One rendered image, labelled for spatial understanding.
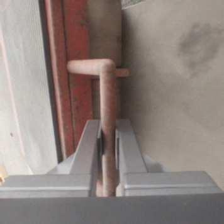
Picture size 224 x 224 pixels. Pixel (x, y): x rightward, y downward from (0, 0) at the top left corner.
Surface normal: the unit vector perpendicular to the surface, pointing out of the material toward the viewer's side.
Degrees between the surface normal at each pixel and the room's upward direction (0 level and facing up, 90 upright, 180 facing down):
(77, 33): 90
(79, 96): 90
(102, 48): 76
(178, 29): 0
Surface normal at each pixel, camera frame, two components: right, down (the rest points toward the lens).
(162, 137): -0.76, 0.20
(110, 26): 0.62, 0.22
